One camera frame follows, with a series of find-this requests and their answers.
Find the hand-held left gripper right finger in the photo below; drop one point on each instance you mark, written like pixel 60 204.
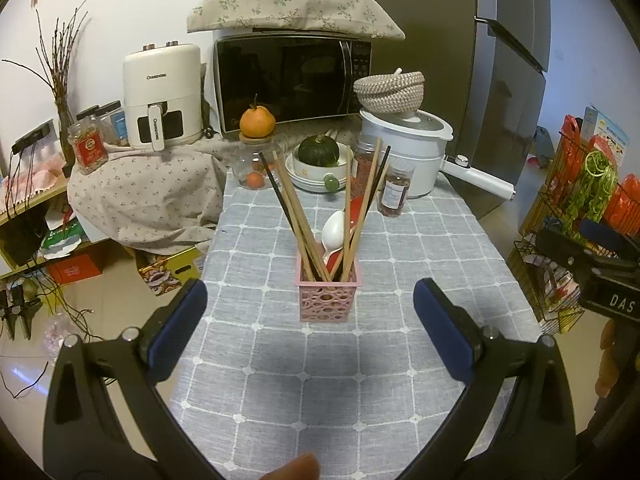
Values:
pixel 442 330

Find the white ceramic bowl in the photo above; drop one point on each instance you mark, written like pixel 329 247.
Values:
pixel 307 177

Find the pink plastic utensil basket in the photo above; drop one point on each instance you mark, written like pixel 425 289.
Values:
pixel 330 302

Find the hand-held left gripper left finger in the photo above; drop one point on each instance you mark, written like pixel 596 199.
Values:
pixel 179 322

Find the small orange fruit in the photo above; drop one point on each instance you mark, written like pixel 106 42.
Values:
pixel 255 181

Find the orange plastic bags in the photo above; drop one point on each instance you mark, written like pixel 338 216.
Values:
pixel 627 205

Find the patterned cardboard box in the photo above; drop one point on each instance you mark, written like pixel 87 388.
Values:
pixel 170 275

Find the grey refrigerator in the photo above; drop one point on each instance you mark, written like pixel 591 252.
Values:
pixel 435 35

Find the black microwave oven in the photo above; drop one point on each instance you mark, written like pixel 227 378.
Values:
pixel 290 80

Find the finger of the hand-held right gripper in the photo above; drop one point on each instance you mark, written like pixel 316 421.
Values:
pixel 565 250
pixel 602 235

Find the black power strip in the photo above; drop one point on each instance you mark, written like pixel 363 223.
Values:
pixel 31 141

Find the green pumpkin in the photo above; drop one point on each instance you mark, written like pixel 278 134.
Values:
pixel 317 151

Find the clear storage containers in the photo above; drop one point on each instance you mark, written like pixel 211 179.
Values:
pixel 112 122

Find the red flat box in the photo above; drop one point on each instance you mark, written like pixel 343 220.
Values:
pixel 75 270

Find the blue and white box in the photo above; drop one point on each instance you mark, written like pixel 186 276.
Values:
pixel 607 130

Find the pink cloth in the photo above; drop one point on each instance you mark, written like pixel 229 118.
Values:
pixel 40 172

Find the white electric cooking pot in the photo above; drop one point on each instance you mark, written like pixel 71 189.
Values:
pixel 425 155

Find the small green round fruit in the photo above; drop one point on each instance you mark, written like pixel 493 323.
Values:
pixel 330 183

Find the dried bare branches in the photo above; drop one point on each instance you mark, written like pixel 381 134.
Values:
pixel 60 65

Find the floral cabinet cover cloth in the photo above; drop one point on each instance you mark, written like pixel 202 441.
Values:
pixel 150 195

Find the red plastic spoon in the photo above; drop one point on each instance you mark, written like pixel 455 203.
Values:
pixel 357 212

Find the person's left hand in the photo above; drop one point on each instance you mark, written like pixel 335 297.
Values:
pixel 295 469

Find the woven straw basket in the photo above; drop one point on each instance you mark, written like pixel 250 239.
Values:
pixel 390 92

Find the person's right hand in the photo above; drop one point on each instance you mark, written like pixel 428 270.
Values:
pixel 609 360

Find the wooden shelf cabinet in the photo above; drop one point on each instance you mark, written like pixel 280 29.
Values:
pixel 15 245

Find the dark glass vase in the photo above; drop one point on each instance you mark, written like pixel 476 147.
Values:
pixel 66 135

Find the black floor clips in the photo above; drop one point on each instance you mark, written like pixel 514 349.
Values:
pixel 20 310

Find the clear glass jar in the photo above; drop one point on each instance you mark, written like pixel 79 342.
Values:
pixel 250 160

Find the white plastic spoon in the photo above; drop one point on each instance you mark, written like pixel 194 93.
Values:
pixel 332 232

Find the tall red spice jar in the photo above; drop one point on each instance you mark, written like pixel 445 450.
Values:
pixel 361 170

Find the red label snack jar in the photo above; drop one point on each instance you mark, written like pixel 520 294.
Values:
pixel 89 150

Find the floral microwave cover cloth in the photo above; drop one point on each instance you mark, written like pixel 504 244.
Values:
pixel 295 7

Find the white air fryer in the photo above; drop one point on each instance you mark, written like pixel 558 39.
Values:
pixel 160 80

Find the labelled red spice jar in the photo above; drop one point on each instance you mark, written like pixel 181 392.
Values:
pixel 395 192

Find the large orange with stem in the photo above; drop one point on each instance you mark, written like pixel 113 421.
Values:
pixel 257 122

